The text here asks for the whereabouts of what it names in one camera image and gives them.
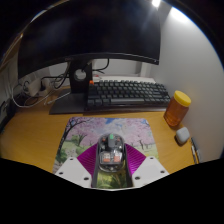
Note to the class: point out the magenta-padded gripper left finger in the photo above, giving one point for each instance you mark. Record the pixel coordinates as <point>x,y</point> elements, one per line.
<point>75,168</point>

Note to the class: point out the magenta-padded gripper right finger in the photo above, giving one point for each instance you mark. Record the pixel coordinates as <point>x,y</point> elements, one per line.
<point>146,168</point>

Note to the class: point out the transparent computer mouse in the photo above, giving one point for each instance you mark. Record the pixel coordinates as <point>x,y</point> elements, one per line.
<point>111,153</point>

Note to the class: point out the cherry blossom print mouse pad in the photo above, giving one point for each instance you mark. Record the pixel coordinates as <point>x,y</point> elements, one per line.
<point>86,130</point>

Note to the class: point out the grey earbuds case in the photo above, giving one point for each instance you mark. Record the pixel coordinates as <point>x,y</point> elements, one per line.
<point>182,135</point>

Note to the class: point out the black pen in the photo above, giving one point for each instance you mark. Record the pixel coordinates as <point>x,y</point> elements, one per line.
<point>196,151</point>

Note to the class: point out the amber jar with yellow lid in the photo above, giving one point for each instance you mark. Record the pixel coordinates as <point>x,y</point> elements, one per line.
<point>176,111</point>

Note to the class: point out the black keyboard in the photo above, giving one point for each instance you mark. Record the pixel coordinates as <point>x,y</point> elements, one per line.
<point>128,93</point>

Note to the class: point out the white power strip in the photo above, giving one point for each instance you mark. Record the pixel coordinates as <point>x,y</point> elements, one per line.
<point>35,88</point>

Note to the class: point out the black computer monitor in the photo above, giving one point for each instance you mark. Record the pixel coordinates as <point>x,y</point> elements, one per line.
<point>90,30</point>

